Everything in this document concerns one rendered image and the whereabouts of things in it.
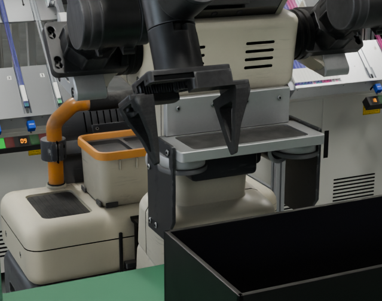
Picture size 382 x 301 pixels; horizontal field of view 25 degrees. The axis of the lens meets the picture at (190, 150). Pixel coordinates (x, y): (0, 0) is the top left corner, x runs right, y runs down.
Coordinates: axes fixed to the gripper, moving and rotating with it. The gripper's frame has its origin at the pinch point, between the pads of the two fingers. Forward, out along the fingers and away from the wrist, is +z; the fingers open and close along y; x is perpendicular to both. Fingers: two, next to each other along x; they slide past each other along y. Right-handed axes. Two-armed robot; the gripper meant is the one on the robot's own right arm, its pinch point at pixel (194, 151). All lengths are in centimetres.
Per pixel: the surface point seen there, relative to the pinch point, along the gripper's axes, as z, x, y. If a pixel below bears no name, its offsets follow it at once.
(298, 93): -43, 182, 124
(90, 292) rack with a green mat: 13.4, 11.1, -11.8
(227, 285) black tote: 15.1, -17.4, -6.9
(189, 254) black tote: 11.5, -10.1, -7.0
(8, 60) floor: -199, 653, 124
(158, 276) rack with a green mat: 13.1, 11.7, -2.8
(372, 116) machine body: -37, 219, 180
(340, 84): -44, 179, 141
